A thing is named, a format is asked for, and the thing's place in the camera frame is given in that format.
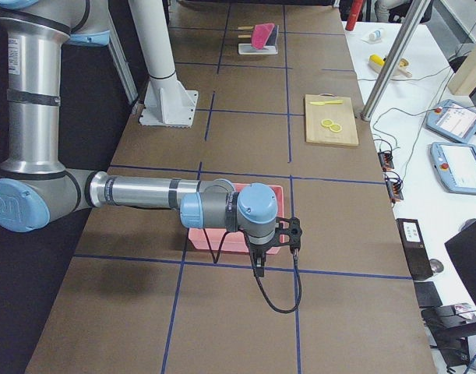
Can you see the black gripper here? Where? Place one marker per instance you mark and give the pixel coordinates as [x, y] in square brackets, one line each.
[258, 249]

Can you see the pink grey cloth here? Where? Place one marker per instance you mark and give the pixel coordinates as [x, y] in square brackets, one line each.
[264, 35]

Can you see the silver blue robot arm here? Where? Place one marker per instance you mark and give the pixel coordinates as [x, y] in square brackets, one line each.
[36, 188]

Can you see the pink plastic bin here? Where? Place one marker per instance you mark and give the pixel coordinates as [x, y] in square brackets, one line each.
[210, 238]

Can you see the black orange connector board near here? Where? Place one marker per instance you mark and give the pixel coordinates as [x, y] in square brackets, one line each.
[394, 186]

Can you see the black orange connector board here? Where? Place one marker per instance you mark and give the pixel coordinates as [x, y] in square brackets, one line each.
[386, 160]
[394, 186]

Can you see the black box with label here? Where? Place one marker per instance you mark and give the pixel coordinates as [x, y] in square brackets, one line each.
[414, 249]

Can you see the black orange connector board far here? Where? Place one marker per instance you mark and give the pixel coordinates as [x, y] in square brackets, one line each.
[386, 160]

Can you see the wooden cutting board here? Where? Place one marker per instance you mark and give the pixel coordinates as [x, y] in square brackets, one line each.
[342, 114]

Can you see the yellow plastic knife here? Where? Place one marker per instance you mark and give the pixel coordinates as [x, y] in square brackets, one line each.
[323, 103]

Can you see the black monitor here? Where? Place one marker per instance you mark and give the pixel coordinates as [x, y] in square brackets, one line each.
[462, 252]

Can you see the white rack tray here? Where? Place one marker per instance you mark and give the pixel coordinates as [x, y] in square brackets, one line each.
[248, 49]

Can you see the blue teach pendant near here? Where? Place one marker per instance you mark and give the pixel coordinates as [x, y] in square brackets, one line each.
[455, 165]

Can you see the blue teach pendant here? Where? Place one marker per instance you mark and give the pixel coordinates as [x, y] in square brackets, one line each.
[455, 165]
[452, 121]

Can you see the yellow toy corn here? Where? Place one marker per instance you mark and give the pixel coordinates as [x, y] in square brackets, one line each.
[376, 62]

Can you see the blue teach pendant far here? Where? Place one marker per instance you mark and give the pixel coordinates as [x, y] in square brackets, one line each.
[452, 121]

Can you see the wooden dustpan with brush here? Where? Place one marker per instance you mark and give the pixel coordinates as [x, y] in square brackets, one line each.
[401, 69]

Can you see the white blue tube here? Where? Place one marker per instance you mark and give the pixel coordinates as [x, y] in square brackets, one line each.
[374, 37]

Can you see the red cylinder bottle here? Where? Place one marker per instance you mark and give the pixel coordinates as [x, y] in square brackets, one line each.
[355, 10]

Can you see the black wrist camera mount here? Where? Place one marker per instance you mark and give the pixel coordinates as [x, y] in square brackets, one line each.
[287, 232]

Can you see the lemon slice far from handle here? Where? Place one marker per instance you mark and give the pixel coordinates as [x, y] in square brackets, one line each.
[335, 128]

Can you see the lemon slice near handle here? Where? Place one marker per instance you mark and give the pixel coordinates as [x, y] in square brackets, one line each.
[327, 123]

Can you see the aluminium frame post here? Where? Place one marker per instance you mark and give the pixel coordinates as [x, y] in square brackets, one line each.
[406, 32]

